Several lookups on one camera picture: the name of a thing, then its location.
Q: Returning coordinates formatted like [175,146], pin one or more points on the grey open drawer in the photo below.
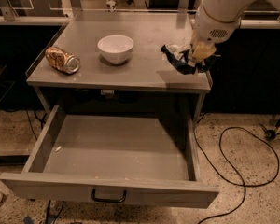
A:
[153,158]

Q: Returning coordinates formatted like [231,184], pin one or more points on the white horizontal rail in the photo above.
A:
[54,21]

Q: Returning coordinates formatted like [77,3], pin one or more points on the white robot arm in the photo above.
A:
[212,5]

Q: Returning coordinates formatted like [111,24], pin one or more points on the black drawer handle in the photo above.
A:
[108,197]

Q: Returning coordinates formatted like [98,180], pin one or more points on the grey metal cabinet table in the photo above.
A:
[148,68]

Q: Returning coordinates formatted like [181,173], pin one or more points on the wheeled cart base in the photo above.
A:
[271,134]

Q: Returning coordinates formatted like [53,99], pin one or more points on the crushed soda can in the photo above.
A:
[62,60]

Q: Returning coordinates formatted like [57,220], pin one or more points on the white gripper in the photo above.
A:
[212,28]

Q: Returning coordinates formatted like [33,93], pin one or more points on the blue chip bag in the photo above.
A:
[181,59]

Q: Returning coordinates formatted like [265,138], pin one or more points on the white ceramic bowl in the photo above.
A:
[116,49]

